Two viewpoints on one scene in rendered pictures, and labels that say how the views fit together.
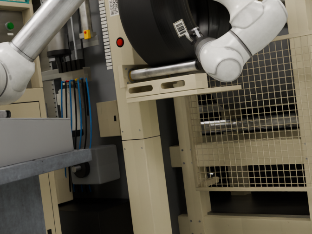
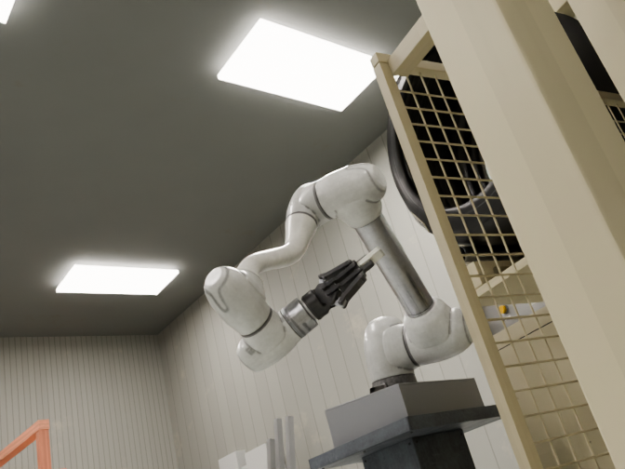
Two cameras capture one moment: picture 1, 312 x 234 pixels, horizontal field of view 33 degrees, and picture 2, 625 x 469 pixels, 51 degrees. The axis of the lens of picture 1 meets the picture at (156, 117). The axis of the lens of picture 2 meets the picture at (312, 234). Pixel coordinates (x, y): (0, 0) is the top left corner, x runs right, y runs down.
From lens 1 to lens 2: 2.85 m
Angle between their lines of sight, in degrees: 108
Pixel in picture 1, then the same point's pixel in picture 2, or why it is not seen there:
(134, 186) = not seen: outside the picture
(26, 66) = (410, 326)
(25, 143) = (356, 422)
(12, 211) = not seen: outside the picture
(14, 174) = (332, 456)
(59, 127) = (387, 398)
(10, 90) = (420, 351)
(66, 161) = (378, 437)
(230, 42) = not seen: hidden behind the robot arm
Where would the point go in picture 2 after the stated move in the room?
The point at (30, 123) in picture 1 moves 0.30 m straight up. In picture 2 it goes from (358, 403) to (334, 316)
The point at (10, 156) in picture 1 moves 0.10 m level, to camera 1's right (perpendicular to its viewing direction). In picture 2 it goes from (346, 436) to (334, 435)
